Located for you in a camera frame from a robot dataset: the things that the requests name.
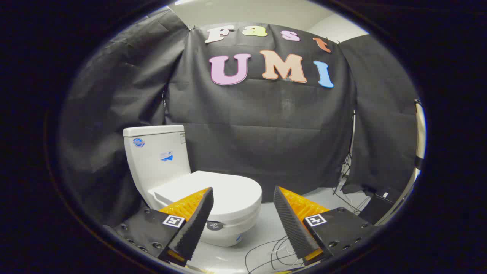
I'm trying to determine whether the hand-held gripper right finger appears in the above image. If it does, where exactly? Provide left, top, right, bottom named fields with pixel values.
left=273, top=185, right=381, bottom=266

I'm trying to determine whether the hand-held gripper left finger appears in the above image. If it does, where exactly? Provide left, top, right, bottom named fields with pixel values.
left=105, top=186, right=214, bottom=267

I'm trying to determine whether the white toilet lid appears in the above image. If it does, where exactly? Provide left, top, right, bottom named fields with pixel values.
left=148, top=170, right=263, bottom=223

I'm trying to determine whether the white ceramic toilet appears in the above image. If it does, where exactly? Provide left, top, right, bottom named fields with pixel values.
left=123, top=125, right=263, bottom=247

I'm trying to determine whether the metal tripod stand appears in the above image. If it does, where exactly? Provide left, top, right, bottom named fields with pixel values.
left=332, top=110, right=357, bottom=195

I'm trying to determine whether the black floor box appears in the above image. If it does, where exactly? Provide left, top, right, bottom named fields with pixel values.
left=358, top=186, right=402, bottom=226

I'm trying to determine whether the black backdrop cloth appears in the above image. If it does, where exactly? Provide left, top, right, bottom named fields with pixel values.
left=57, top=8, right=419, bottom=229

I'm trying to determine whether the white upright pole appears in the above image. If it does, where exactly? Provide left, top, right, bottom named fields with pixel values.
left=413, top=99, right=427, bottom=170

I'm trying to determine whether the tangle of floor cables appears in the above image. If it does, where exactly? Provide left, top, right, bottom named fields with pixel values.
left=243, top=235, right=305, bottom=274

